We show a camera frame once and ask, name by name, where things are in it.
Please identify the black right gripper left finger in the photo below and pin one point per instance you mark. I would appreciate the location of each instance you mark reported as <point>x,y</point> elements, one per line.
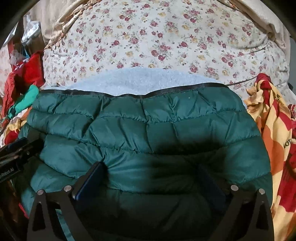
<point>44,223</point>

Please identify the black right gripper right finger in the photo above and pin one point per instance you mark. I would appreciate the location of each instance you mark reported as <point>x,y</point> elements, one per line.
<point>247,218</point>

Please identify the dark green puffer jacket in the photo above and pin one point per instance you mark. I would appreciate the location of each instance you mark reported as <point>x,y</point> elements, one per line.
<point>171,157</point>

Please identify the bright green garment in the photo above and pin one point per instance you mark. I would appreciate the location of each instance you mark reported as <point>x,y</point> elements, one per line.
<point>23,101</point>

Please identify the red garment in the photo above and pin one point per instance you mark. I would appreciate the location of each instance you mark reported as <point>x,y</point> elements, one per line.
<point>24,75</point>

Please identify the red yellow patterned blanket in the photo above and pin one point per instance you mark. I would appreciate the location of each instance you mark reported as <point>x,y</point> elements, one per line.
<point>276,124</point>

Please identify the clear plastic bag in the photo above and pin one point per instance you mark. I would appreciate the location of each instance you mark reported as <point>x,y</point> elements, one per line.
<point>32,31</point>

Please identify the beige quilted blanket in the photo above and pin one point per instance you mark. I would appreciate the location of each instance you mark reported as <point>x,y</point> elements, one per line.
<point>57,17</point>

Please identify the floral bed sheet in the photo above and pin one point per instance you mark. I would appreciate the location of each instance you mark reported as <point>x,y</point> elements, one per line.
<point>196,37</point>

